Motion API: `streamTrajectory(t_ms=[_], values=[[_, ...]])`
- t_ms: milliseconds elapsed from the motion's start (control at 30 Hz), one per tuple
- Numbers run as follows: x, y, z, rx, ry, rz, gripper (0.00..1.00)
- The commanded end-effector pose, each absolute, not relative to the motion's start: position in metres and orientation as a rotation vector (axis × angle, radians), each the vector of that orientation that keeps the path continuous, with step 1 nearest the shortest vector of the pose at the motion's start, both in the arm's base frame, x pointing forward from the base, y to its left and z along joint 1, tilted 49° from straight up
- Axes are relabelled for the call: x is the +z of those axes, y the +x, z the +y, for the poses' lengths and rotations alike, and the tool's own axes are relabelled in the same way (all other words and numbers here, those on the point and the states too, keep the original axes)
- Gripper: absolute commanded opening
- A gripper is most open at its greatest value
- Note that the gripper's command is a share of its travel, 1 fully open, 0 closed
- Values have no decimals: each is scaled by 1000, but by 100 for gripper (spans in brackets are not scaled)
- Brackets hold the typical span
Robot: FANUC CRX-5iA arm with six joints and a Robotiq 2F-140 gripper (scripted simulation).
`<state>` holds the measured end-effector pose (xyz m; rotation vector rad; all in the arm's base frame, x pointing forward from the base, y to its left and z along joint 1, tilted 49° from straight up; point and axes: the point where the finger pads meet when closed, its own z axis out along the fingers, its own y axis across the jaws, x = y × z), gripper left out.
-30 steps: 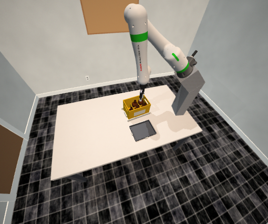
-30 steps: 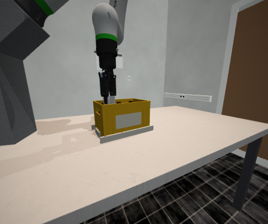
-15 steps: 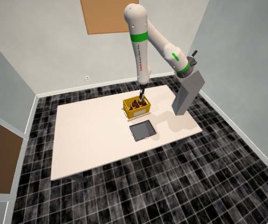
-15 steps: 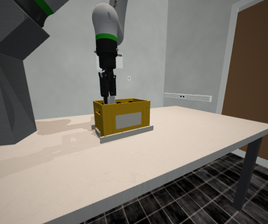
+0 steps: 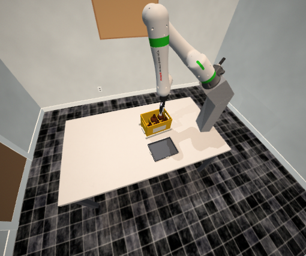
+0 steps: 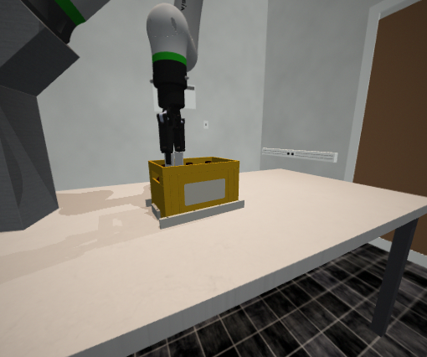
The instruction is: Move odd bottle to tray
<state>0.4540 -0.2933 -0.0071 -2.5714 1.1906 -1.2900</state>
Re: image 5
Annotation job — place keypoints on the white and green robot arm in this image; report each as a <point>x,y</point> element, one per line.
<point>161,35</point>

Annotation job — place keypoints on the yellow divided crate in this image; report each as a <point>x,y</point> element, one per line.
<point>145,119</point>

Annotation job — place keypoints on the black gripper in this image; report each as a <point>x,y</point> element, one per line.
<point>162,103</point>

